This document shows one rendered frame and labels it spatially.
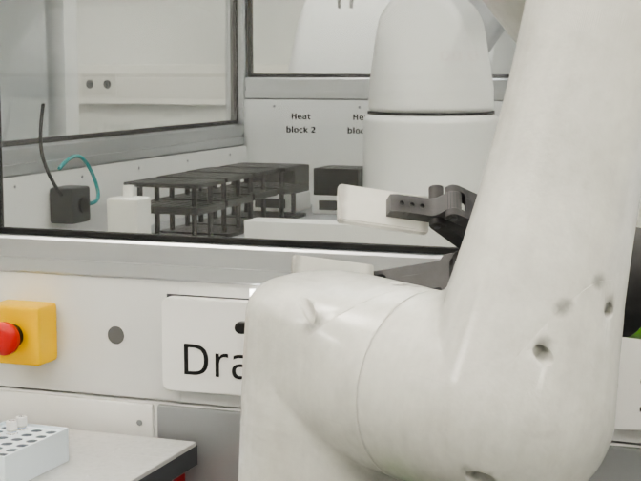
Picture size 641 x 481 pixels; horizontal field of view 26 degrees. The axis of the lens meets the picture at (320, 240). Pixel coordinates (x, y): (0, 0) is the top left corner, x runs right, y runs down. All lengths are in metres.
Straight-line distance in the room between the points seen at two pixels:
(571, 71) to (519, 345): 0.17
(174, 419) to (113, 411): 0.08
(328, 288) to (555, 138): 0.20
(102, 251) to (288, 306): 0.76
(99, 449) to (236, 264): 0.26
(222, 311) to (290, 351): 0.67
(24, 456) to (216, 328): 0.27
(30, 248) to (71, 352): 0.14
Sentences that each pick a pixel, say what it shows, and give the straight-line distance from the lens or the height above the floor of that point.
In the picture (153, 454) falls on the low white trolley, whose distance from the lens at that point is 1.60.
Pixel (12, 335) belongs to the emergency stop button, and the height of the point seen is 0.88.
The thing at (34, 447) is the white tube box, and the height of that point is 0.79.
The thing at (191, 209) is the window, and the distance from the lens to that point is 1.64.
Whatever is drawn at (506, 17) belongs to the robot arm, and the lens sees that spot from 1.12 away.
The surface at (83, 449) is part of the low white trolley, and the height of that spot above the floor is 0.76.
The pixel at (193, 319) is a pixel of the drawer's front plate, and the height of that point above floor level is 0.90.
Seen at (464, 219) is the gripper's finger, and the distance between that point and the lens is 1.03.
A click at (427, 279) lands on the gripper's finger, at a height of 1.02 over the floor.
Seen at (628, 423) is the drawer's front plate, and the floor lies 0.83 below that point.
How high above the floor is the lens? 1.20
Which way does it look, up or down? 7 degrees down
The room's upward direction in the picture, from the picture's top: straight up
